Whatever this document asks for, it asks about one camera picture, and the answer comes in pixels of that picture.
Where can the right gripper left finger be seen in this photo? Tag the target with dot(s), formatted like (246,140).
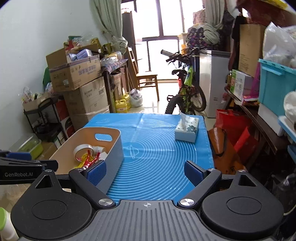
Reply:
(93,184)

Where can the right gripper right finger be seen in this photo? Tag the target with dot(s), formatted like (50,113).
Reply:
(204,182)

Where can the white masking tape roll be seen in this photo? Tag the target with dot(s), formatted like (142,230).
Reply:
(82,149)

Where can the beige plastic storage bin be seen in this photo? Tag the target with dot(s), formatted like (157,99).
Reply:
(110,138)

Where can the green plastic container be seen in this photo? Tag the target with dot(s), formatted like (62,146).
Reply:
(28,143)

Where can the floor cardboard box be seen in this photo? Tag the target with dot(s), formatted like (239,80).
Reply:
(49,148)

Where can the blue silicone table mat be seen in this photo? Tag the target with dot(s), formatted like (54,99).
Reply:
(153,165)

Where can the tissue pack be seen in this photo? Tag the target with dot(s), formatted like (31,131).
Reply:
(187,128)

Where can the black metal shelf rack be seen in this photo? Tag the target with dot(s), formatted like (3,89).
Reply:
(49,119)

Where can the red paper bag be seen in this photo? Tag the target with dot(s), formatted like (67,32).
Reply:
(232,122)

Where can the white green bottle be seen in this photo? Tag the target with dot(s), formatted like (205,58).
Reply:
(7,229)

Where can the large stacked cardboard box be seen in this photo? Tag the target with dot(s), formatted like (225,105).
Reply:
(86,102)

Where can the yellow oil jug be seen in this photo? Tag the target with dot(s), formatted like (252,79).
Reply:
(121,106)

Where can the green black bicycle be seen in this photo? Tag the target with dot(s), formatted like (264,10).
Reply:
(190,99)

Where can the white plastic bag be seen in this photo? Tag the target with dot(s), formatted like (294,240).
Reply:
(135,98)

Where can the green white carton box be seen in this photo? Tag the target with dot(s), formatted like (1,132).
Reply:
(242,84)

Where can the top cardboard box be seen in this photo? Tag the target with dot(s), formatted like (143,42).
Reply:
(68,75)

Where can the wooden chair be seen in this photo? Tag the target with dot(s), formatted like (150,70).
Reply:
(140,79)

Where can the teal plastic crate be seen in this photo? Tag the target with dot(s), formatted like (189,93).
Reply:
(276,81)

